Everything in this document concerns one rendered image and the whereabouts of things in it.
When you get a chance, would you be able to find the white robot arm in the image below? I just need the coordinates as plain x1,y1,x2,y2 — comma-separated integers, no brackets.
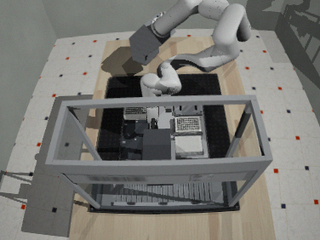
140,0,251,97

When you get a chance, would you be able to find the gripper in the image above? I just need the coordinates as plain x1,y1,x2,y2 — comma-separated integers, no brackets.
146,106,159,129

